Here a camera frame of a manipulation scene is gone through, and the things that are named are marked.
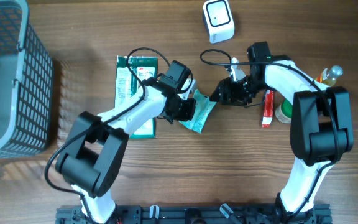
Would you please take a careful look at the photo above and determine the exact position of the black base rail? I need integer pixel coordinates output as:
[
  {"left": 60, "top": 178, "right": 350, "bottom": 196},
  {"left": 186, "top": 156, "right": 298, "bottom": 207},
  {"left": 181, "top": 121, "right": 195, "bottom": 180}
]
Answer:
[{"left": 55, "top": 204, "right": 333, "bottom": 224}]

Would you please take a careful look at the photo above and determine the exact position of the grey mesh basket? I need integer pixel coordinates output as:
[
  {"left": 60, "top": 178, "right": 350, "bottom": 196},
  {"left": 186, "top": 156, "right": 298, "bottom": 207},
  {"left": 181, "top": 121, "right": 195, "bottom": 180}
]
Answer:
[{"left": 0, "top": 0, "right": 54, "bottom": 159}]

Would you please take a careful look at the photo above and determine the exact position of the white barcode scanner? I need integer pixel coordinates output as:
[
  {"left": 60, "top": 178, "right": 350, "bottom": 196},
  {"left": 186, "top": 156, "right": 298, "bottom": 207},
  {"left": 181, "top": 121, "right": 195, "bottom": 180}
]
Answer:
[{"left": 203, "top": 0, "right": 235, "bottom": 44}]

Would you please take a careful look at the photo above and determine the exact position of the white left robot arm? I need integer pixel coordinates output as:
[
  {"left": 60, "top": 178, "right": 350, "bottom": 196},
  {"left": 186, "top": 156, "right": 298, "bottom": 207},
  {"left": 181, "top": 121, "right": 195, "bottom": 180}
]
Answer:
[{"left": 55, "top": 85, "right": 196, "bottom": 223}]

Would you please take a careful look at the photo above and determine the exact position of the yellow dish soap bottle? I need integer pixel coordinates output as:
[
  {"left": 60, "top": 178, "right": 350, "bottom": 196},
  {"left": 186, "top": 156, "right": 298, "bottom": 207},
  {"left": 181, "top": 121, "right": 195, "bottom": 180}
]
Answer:
[{"left": 316, "top": 65, "right": 343, "bottom": 86}]

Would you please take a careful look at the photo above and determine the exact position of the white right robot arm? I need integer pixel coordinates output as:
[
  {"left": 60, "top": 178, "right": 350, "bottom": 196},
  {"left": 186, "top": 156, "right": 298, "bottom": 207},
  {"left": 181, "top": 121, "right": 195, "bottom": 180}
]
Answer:
[{"left": 211, "top": 54, "right": 354, "bottom": 223}]

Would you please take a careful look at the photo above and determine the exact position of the green lid jar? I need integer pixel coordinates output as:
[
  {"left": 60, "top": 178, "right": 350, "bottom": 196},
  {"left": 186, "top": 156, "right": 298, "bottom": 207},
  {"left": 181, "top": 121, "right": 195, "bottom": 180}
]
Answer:
[{"left": 275, "top": 99, "right": 293, "bottom": 124}]

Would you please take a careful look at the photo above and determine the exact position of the green 3M gloves package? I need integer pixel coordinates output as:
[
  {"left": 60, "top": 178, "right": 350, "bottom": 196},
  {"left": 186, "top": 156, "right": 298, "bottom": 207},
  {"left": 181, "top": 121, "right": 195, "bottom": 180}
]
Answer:
[{"left": 114, "top": 55, "right": 158, "bottom": 139}]

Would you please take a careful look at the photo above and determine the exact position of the teal white small packet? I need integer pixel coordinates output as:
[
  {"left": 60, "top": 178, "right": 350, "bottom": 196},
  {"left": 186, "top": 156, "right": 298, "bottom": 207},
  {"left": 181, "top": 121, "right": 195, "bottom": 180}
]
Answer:
[{"left": 180, "top": 90, "right": 216, "bottom": 134}]

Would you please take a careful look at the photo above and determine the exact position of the red white small packet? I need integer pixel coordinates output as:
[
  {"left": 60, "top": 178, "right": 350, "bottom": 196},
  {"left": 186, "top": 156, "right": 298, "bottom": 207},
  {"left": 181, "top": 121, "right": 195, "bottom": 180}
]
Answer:
[{"left": 262, "top": 90, "right": 274, "bottom": 128}]

